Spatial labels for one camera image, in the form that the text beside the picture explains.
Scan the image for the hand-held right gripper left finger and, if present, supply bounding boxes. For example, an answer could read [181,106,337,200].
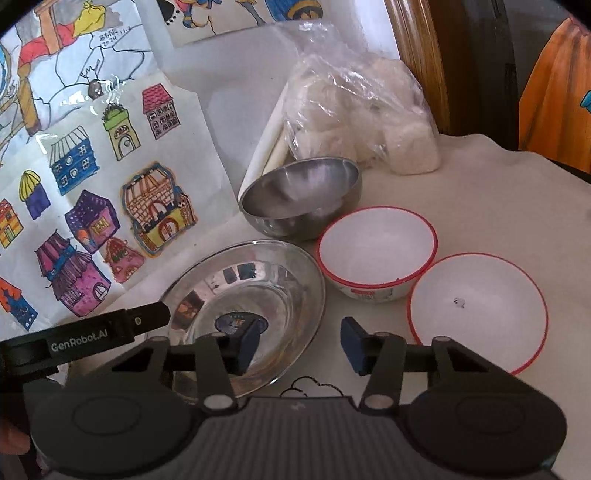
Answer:
[69,318,260,412]

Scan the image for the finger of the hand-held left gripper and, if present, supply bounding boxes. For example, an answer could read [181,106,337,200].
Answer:
[99,302,172,337]

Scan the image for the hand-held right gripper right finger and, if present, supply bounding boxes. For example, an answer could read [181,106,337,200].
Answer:
[341,318,518,411]

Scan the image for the white red-rimmed bowl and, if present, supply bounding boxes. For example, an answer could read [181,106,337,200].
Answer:
[316,206,438,303]
[406,253,550,376]

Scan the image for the stainless steel bowl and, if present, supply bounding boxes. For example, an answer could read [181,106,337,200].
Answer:
[238,157,362,241]

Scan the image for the colourful houses drawing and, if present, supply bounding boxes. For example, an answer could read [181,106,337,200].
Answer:
[0,69,238,333]

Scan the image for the white printed tablecloth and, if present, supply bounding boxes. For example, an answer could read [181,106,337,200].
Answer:
[60,134,591,480]

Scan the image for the short white stick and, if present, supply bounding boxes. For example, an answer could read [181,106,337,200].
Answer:
[265,137,290,174]

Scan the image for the long white stick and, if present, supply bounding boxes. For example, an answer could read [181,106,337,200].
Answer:
[238,99,288,200]

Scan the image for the plastic bag of white buns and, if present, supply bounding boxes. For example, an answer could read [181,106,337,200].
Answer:
[283,23,440,175]

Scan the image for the stone path figure drawing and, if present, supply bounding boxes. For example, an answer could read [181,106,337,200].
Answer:
[0,0,160,139]

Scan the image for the teddy bear drawing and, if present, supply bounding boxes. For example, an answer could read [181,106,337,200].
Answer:
[159,0,328,47]

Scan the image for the orange dress poster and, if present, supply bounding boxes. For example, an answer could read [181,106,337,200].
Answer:
[517,14,591,176]

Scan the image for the wooden frame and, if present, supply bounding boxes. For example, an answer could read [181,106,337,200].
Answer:
[383,0,451,134]

